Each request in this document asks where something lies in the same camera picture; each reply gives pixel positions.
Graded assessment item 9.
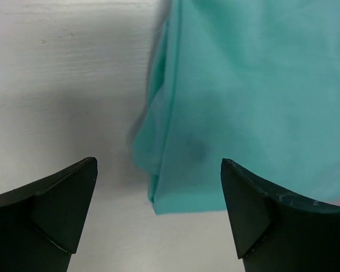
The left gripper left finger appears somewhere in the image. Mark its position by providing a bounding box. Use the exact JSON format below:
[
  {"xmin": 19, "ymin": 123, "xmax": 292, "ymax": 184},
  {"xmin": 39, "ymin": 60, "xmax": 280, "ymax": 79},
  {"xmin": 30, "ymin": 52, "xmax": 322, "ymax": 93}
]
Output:
[{"xmin": 0, "ymin": 157, "xmax": 97, "ymax": 272}]

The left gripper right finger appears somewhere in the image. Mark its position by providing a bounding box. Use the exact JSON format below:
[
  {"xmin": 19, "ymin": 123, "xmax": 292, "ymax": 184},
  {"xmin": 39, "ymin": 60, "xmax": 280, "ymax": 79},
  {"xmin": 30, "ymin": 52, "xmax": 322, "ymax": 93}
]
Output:
[{"xmin": 220, "ymin": 159, "xmax": 340, "ymax": 272}]

